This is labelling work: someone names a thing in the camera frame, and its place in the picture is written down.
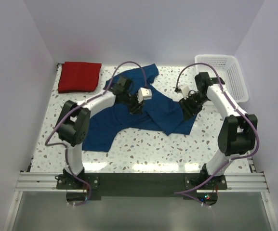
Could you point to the white plastic basket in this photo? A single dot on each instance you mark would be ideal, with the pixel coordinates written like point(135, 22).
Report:
point(227, 67)

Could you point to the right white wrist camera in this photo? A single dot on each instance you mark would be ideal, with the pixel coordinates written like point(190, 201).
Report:
point(184, 90)

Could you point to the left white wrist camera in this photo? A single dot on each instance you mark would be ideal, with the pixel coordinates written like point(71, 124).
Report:
point(144, 94)

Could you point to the folded red t shirt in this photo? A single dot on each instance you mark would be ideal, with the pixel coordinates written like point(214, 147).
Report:
point(79, 77)

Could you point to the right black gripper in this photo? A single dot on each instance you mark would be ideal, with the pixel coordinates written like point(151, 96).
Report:
point(188, 110)

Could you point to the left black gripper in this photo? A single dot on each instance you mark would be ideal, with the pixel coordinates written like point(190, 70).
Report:
point(137, 109)

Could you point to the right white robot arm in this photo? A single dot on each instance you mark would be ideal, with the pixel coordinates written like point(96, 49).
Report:
point(238, 133)

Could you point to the aluminium frame rail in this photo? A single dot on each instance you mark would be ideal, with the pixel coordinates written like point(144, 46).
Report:
point(251, 182)

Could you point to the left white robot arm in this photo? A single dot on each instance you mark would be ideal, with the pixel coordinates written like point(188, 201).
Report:
point(73, 124)

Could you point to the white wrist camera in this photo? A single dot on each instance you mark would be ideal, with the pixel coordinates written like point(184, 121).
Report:
point(144, 94)
point(184, 90)

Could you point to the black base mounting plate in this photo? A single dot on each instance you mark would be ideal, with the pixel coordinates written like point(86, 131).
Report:
point(148, 188)

